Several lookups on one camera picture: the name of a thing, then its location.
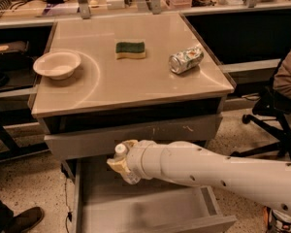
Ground grey drawer cabinet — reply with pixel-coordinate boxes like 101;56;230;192
32;13;234;178

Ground white paper bowl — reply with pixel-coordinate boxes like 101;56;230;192
33;50;81;80

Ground green yellow sponge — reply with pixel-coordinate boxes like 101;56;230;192
115;42;146;59

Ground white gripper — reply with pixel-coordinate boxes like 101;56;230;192
107;140;162;180

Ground closed grey top drawer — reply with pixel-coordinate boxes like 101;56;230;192
45;114;222;160

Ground open grey middle drawer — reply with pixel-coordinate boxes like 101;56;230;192
73;154;236;233

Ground black floor cable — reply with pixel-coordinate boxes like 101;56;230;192
61;172;74;233

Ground black office chair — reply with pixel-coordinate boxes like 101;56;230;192
231;60;291;160

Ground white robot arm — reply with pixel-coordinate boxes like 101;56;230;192
107;140;291;216

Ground clear plastic water bottle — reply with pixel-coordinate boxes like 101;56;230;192
115;144;140;184

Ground brown shoe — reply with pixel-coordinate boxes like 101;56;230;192
4;207;44;233

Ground crushed soda can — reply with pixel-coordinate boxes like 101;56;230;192
169;47;204;75

